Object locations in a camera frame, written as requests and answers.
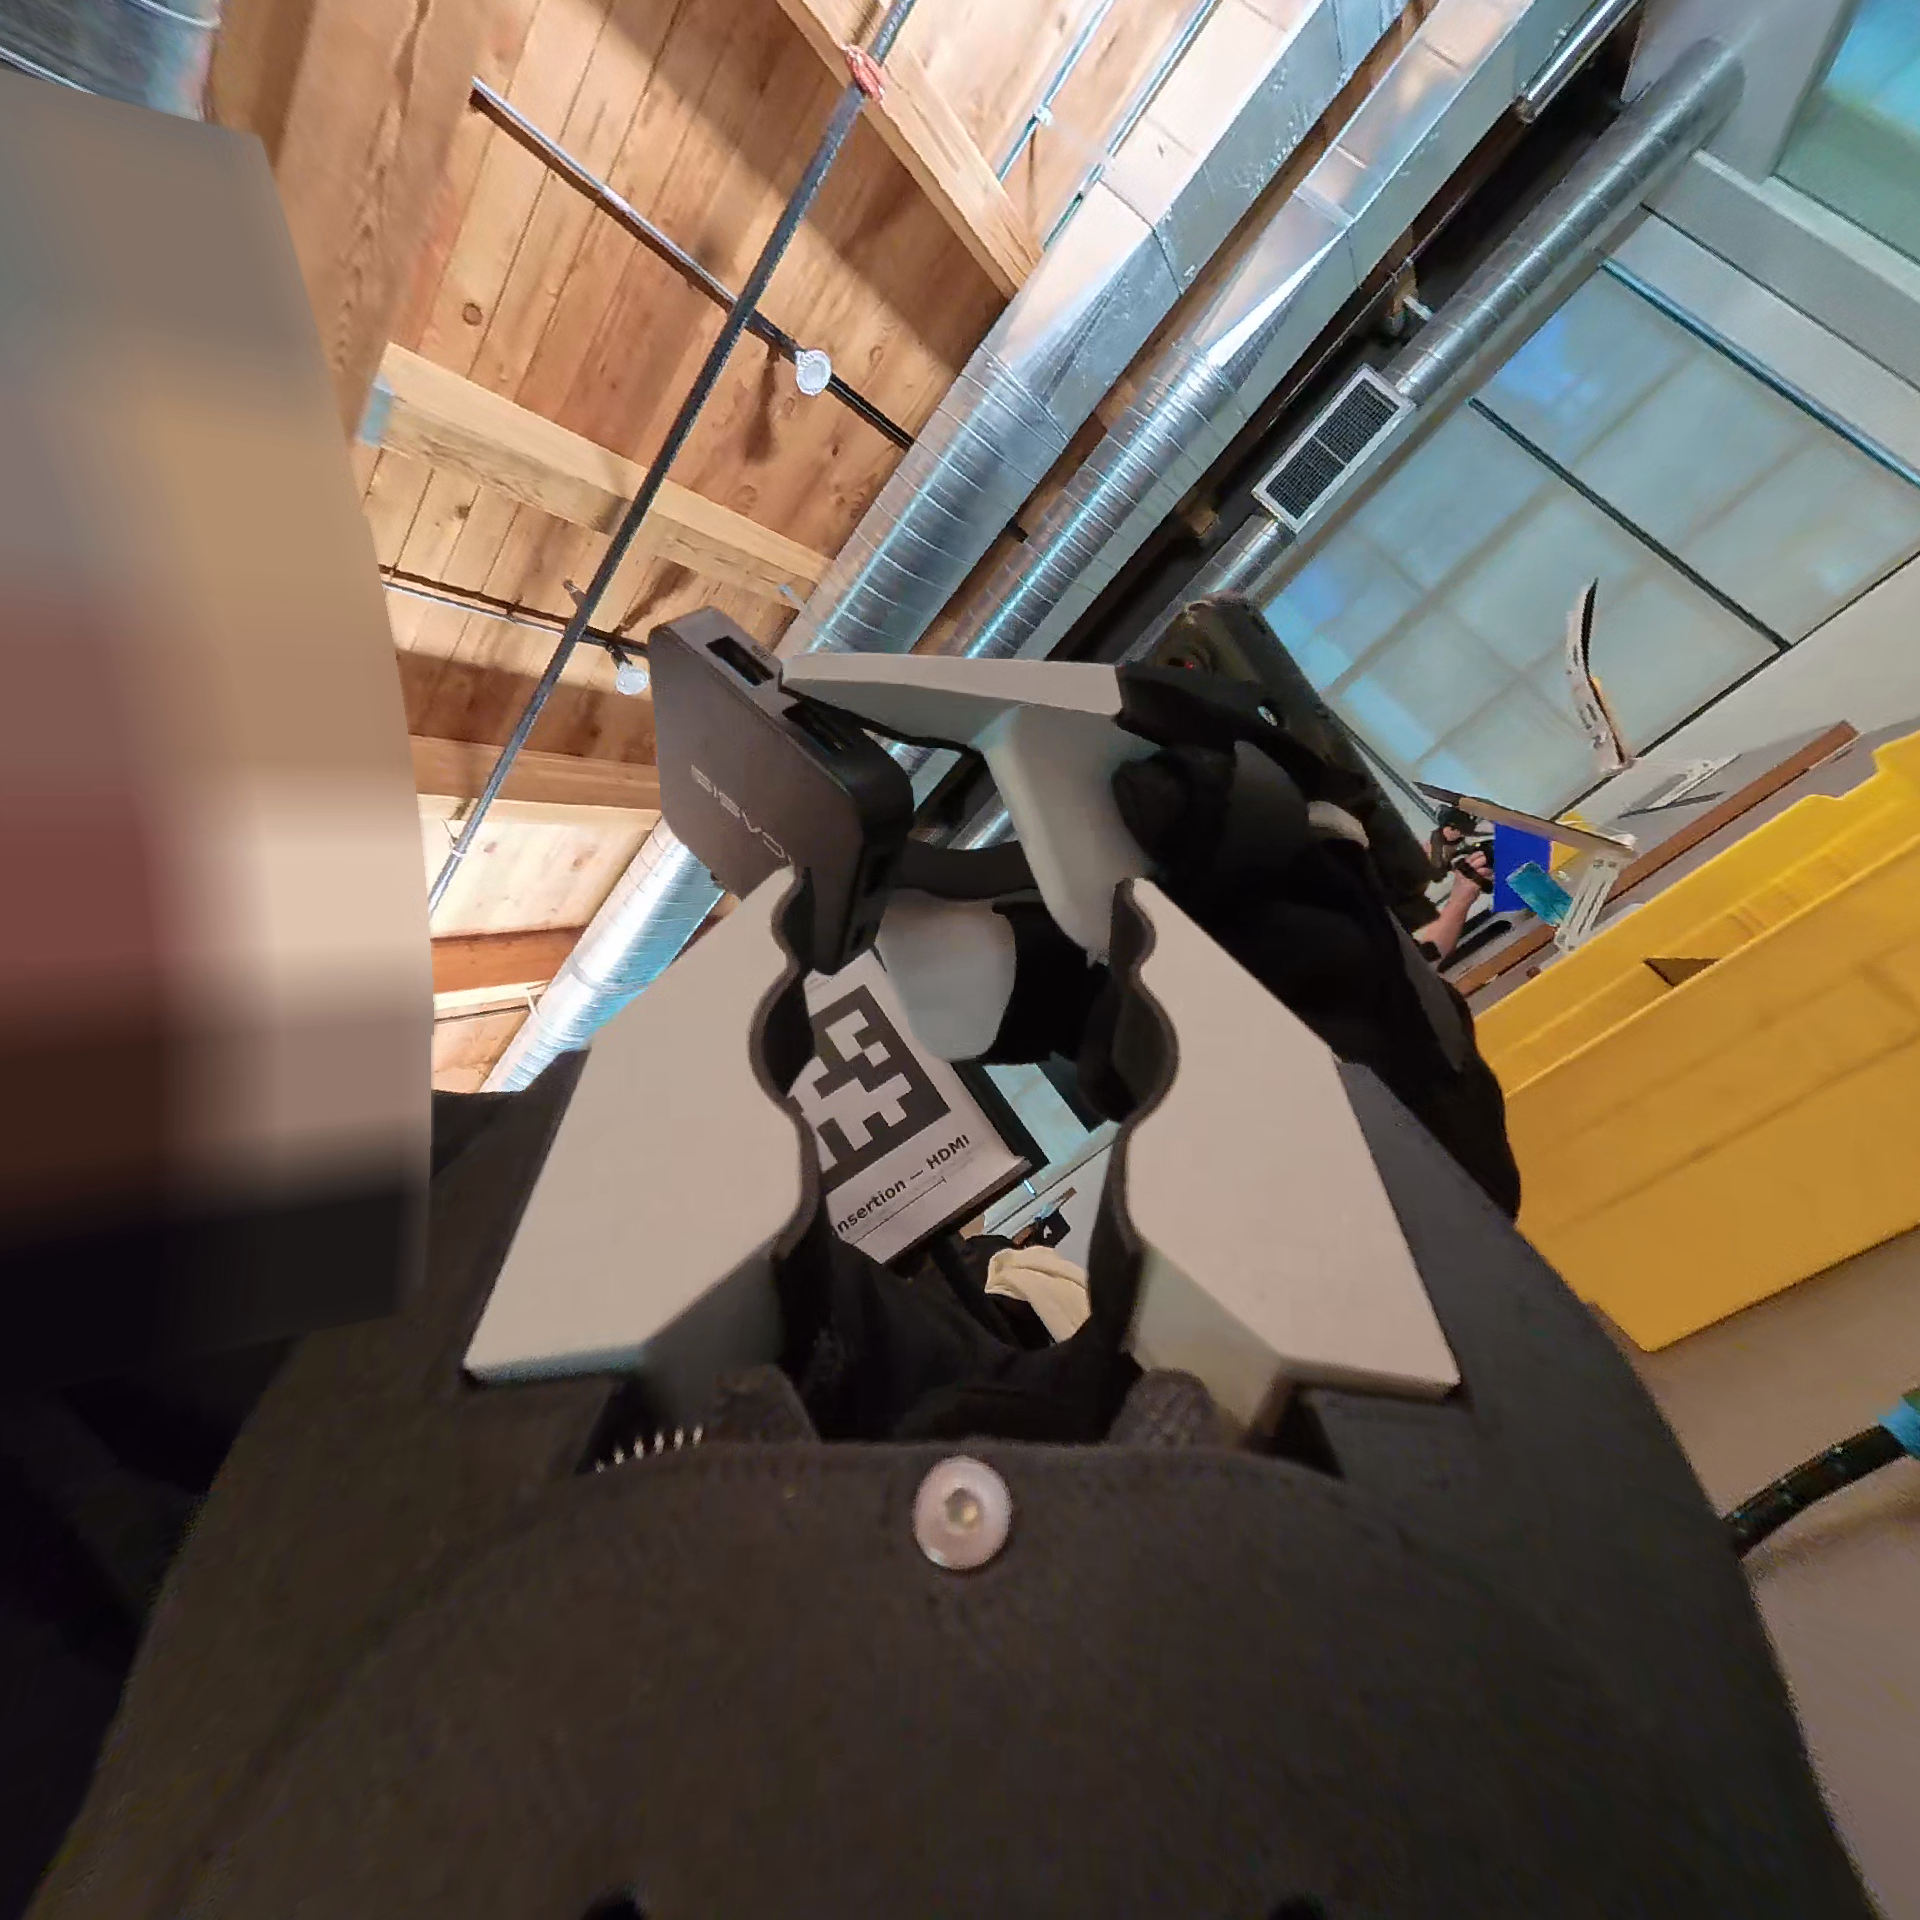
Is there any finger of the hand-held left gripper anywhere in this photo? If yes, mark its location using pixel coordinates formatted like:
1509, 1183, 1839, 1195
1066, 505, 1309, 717
780, 651, 1150, 965

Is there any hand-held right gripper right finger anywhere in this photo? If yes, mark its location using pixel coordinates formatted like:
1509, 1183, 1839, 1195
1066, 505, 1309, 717
1086, 877, 1469, 1437

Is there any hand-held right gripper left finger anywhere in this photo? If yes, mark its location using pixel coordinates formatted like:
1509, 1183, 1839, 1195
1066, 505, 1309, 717
462, 867, 825, 1430

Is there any thin black adapter cable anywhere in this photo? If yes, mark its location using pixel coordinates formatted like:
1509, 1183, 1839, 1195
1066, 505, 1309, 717
863, 720, 1043, 918

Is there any black hub adapter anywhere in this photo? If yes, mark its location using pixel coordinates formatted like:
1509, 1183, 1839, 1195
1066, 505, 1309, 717
645, 607, 916, 976

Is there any person's left hand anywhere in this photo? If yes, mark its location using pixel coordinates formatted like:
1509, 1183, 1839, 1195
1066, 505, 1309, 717
987, 736, 1522, 1221

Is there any white vent grille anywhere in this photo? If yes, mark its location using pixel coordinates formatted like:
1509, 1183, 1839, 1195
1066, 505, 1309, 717
1254, 366, 1419, 530

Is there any white cloth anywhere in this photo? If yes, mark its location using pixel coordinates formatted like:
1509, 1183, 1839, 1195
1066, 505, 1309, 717
980, 1245, 1091, 1342

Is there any white printed tag card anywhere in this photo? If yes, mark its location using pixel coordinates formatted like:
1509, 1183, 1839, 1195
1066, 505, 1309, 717
792, 972, 1042, 1264

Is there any white curved stand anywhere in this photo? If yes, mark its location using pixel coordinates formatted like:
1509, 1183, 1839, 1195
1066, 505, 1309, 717
1558, 582, 1638, 778

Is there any white desk stand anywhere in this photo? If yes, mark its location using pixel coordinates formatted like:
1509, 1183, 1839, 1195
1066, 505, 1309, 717
1415, 779, 1718, 957

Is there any yellow plastic bin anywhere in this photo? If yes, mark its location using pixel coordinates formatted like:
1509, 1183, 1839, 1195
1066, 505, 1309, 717
1473, 734, 1920, 1356

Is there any black ceiling pipe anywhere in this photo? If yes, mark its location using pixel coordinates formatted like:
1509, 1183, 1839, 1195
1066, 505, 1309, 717
426, 0, 920, 921

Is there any black lighting track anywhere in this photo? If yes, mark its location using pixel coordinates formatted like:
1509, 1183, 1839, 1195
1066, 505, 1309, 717
467, 81, 916, 451

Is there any large silver spiral duct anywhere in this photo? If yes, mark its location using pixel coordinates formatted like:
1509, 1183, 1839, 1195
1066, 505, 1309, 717
480, 0, 1593, 1090

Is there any thin silver spiral duct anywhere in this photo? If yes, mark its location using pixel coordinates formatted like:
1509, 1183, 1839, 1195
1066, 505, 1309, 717
944, 35, 1750, 678

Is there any black braided cable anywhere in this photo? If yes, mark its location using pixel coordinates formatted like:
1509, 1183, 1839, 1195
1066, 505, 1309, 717
1725, 1389, 1920, 1560

